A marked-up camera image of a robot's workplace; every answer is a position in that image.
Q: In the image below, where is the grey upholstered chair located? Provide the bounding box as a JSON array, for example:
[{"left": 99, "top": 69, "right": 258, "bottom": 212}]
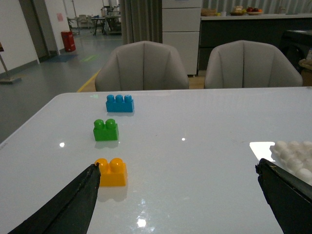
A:
[
  {"left": 204, "top": 40, "right": 303, "bottom": 89},
  {"left": 95, "top": 41, "right": 189, "bottom": 92}
]

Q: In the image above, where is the black appliance box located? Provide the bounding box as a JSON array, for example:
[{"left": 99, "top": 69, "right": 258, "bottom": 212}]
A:
[{"left": 278, "top": 30, "right": 312, "bottom": 73}]

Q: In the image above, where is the background work table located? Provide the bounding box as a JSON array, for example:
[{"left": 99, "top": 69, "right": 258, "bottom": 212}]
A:
[{"left": 91, "top": 15, "right": 121, "bottom": 36}]

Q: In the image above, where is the bread bowl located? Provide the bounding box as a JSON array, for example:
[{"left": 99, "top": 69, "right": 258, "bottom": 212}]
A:
[{"left": 230, "top": 5, "right": 246, "bottom": 16}]

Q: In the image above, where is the fruit plate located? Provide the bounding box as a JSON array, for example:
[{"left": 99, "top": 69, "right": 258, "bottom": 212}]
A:
[{"left": 246, "top": 7, "right": 263, "bottom": 16}]

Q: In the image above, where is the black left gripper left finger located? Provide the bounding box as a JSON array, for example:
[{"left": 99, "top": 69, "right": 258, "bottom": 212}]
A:
[{"left": 10, "top": 164, "right": 100, "bottom": 234}]

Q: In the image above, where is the dark counter with white top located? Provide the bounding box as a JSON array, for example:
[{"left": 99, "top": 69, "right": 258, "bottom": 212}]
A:
[{"left": 197, "top": 14, "right": 312, "bottom": 71}]

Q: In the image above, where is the sign stand with base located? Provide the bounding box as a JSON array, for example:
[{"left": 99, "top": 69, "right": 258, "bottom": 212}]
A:
[{"left": 0, "top": 55, "right": 22, "bottom": 84}]

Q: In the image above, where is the pink paper on wall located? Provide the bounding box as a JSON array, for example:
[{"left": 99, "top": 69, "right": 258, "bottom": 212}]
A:
[{"left": 57, "top": 13, "right": 63, "bottom": 22}]

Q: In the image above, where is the grey curtain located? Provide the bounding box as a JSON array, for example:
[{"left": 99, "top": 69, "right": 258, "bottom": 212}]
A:
[{"left": 120, "top": 0, "right": 162, "bottom": 44}]

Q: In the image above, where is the blue three-stud toy block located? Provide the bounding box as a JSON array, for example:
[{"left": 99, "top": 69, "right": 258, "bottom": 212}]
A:
[{"left": 106, "top": 95, "right": 134, "bottom": 113}]

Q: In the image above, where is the left grey upholstered chair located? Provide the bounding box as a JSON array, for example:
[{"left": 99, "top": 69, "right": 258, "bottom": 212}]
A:
[{"left": 95, "top": 41, "right": 189, "bottom": 92}]

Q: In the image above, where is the red box on floor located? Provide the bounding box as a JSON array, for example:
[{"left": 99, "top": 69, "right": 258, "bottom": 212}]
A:
[{"left": 61, "top": 31, "right": 76, "bottom": 52}]

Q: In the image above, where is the right grey upholstered chair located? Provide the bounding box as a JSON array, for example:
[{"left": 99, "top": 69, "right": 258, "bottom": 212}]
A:
[{"left": 204, "top": 40, "right": 303, "bottom": 89}]

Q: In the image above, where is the green two-stud toy block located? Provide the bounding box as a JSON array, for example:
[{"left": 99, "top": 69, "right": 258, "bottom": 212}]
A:
[{"left": 93, "top": 119, "right": 119, "bottom": 141}]

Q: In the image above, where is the white studded base plate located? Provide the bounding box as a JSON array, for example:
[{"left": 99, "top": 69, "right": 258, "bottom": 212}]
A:
[{"left": 270, "top": 141, "right": 312, "bottom": 185}]

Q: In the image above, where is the woven basket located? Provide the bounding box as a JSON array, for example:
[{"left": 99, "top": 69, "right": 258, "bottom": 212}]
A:
[{"left": 201, "top": 8, "right": 217, "bottom": 17}]

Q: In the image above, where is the white drawer cabinet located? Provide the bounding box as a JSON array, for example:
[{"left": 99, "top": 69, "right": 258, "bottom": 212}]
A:
[{"left": 162, "top": 0, "right": 202, "bottom": 75}]

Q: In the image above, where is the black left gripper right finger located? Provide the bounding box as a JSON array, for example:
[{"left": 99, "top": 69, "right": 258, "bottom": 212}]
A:
[{"left": 255, "top": 158, "right": 312, "bottom": 234}]

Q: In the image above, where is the yellow two-stud toy block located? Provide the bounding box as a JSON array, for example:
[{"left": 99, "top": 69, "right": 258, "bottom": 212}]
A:
[{"left": 95, "top": 158, "right": 128, "bottom": 187}]

